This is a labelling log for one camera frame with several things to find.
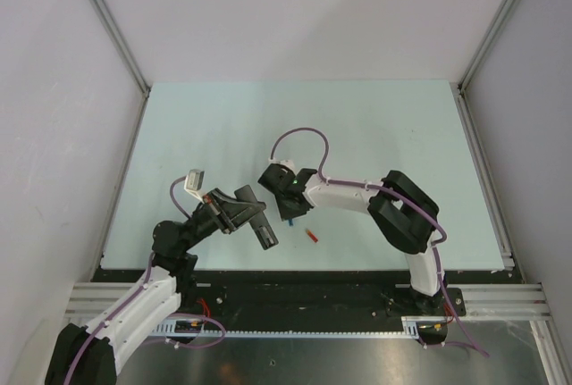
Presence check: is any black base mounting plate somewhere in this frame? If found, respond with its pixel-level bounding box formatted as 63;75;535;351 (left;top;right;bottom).
91;268;470;332

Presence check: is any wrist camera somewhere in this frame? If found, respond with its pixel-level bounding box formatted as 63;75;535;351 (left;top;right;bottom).
268;158;297;173
184;169;205;200

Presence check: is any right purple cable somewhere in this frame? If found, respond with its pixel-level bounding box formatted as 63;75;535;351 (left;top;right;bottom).
270;127;491;359

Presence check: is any red orange AAA battery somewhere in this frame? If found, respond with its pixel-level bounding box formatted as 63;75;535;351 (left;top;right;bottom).
305;229;319;243

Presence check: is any purple cable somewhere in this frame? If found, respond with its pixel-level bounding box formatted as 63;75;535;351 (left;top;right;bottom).
62;174;227;385
270;127;491;359

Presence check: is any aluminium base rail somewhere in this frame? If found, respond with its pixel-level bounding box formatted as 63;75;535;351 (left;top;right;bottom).
63;282;551;322

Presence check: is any left aluminium frame post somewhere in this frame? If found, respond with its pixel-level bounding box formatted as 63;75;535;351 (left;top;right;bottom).
66;0;151;98

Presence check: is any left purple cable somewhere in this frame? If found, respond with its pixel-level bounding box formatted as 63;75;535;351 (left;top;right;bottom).
62;174;227;385

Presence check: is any right aluminium frame post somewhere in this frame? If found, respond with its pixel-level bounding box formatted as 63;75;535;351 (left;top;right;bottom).
456;0;547;96

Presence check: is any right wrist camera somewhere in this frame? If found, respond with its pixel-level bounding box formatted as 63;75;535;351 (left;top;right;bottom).
268;158;297;173

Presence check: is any white slotted cable duct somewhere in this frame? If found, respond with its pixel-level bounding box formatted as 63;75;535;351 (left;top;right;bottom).
149;317;446;339

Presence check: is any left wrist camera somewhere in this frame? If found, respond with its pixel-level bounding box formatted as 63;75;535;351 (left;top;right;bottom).
184;169;205;200

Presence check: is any black remote control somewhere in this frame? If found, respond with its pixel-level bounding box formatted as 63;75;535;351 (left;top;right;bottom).
234;185;279;250

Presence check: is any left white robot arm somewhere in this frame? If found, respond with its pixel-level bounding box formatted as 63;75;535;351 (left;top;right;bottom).
45;185;266;384

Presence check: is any aluminium frame post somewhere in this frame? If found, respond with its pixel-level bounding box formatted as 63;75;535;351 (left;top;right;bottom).
456;0;547;96
66;0;151;98

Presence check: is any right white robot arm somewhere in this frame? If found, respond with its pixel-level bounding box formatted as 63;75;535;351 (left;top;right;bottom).
258;162;446;314

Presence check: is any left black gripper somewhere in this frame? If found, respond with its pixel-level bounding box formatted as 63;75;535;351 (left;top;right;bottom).
181;188;265;252

